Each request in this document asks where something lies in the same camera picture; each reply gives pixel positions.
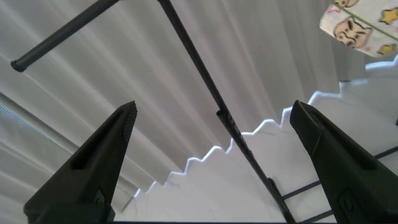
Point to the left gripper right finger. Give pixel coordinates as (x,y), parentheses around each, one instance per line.
(357,193)

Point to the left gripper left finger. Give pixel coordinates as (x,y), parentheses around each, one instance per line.
(90,186)

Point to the cream printed shirt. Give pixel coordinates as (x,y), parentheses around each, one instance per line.
(367,28)

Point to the black clothes rack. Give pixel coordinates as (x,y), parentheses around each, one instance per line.
(199,68)

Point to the white curtain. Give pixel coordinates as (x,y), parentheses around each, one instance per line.
(124,62)

